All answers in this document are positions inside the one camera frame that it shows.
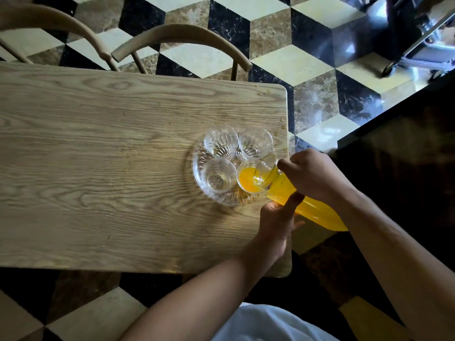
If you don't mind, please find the person's left hand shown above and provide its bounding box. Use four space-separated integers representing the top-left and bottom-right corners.
255 191 306 260

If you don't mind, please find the person's right hand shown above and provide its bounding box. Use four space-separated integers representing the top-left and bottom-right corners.
277 148 356 207

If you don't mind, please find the glass pitcher of orange juice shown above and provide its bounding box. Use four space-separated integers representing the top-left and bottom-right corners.
253 149 349 232

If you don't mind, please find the person's left forearm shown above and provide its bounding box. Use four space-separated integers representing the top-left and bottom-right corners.
119 235 285 341

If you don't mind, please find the person's right forearm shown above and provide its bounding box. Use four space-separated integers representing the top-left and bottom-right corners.
329 188 455 341

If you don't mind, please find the empty clear glass tumbler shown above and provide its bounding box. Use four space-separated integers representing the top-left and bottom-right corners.
238 127 274 160
203 125 239 159
200 158 237 194

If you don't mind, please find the glass tumbler with orange juice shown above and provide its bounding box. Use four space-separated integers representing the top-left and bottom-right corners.
236 160 268 194

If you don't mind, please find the clear glass tray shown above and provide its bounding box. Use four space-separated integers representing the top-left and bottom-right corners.
191 129 278 207

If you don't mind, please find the person's white shirt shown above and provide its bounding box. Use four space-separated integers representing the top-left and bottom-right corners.
211 302 340 341

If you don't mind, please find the wooden chair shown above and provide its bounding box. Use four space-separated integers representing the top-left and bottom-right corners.
0 2 120 72
111 23 253 81

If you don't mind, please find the metal wheeled cart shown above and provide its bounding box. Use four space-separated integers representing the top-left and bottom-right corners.
381 0 455 80

